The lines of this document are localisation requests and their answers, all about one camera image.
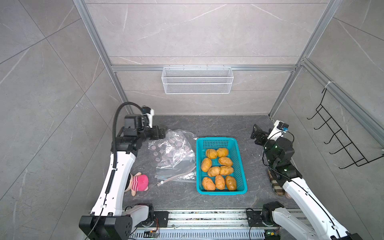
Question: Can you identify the black wire hook rack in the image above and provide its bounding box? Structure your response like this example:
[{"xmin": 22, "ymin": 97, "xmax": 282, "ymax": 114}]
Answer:
[{"xmin": 307, "ymin": 88, "xmax": 384, "ymax": 170}]

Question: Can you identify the pink plush pig toy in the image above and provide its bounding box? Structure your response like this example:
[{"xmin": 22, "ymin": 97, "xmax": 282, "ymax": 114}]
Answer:
[{"xmin": 125, "ymin": 172, "xmax": 149, "ymax": 196}]

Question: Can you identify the clear pink-dotted zipper bag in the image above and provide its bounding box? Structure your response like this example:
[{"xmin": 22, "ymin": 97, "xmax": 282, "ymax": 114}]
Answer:
[{"xmin": 148, "ymin": 129, "xmax": 198, "ymax": 186}]

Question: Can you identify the checkered beige cloth item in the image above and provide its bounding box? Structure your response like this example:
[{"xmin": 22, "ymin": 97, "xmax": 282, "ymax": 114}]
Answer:
[{"xmin": 267, "ymin": 169, "xmax": 292, "ymax": 199}]

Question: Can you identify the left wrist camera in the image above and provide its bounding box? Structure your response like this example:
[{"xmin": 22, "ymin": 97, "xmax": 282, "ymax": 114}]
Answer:
[{"xmin": 142, "ymin": 106, "xmax": 155, "ymax": 128}]

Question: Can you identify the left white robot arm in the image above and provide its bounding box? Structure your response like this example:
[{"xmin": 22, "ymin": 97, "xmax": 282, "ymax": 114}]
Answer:
[{"xmin": 79, "ymin": 126, "xmax": 167, "ymax": 240}]

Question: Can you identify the black corrugated cable conduit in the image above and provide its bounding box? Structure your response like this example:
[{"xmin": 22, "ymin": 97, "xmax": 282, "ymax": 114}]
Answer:
[{"xmin": 111, "ymin": 101, "xmax": 144, "ymax": 169}]

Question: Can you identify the teal plastic basket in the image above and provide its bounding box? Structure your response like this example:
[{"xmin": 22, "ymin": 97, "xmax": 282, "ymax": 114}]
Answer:
[{"xmin": 196, "ymin": 137, "xmax": 248, "ymax": 196}]

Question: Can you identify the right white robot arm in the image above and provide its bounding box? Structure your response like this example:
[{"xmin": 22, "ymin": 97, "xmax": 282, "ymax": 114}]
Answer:
[{"xmin": 251, "ymin": 121, "xmax": 361, "ymax": 240}]

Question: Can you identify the metal base rail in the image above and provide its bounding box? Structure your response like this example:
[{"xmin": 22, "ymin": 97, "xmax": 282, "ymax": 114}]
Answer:
[{"xmin": 128, "ymin": 209, "xmax": 310, "ymax": 240}]

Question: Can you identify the white wire mesh shelf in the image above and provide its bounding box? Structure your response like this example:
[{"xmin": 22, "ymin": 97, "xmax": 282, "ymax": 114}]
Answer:
[{"xmin": 162, "ymin": 67, "xmax": 234, "ymax": 95}]

